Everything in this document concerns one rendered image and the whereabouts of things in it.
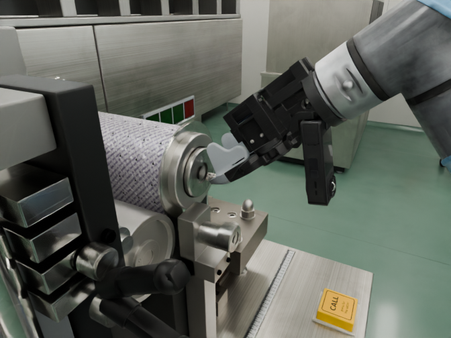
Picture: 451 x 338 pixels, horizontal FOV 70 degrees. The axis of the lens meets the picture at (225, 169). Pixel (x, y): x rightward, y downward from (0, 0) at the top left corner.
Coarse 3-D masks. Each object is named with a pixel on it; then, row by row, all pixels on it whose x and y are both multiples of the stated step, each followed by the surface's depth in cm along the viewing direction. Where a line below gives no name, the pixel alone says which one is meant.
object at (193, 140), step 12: (180, 144) 44; (192, 144) 45; (204, 144) 48; (180, 156) 43; (180, 168) 43; (168, 180) 44; (180, 180) 44; (180, 192) 45; (204, 192) 51; (180, 204) 45; (192, 204) 49
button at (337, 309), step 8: (328, 296) 68; (336, 296) 68; (344, 296) 68; (320, 304) 66; (328, 304) 66; (336, 304) 66; (344, 304) 66; (352, 304) 66; (320, 312) 65; (328, 312) 64; (336, 312) 64; (344, 312) 64; (352, 312) 64; (328, 320) 64; (336, 320) 63; (344, 320) 63; (352, 320) 63; (344, 328) 63; (352, 328) 63
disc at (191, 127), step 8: (184, 128) 45; (192, 128) 46; (200, 128) 49; (176, 136) 43; (184, 136) 45; (168, 144) 42; (176, 144) 44; (168, 152) 42; (168, 160) 43; (160, 168) 42; (168, 168) 43; (160, 176) 42; (160, 184) 42; (160, 192) 43; (168, 192) 44; (160, 200) 43; (168, 200) 45; (168, 208) 45; (176, 208) 47; (176, 216) 47
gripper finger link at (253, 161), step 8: (272, 152) 40; (248, 160) 40; (256, 160) 39; (264, 160) 39; (232, 168) 43; (240, 168) 41; (248, 168) 40; (256, 168) 40; (232, 176) 43; (240, 176) 41
